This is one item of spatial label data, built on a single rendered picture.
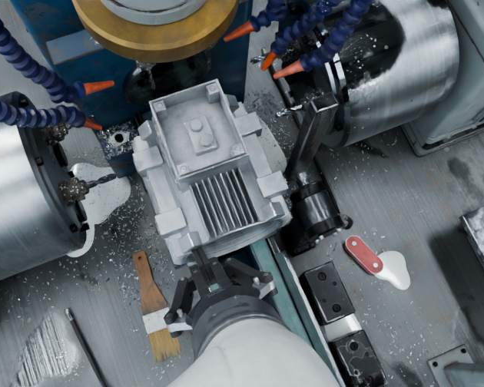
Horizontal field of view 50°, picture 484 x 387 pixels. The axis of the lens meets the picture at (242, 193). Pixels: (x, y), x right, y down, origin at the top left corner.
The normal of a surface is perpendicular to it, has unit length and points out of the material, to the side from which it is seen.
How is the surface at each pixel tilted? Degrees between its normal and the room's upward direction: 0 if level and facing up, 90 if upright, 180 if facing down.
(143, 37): 0
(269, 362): 59
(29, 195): 32
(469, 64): 90
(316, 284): 0
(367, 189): 0
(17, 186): 24
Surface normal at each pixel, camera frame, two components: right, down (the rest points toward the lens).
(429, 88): 0.36, 0.65
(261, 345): -0.14, -0.97
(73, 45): 0.04, -0.29
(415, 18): 0.12, -0.07
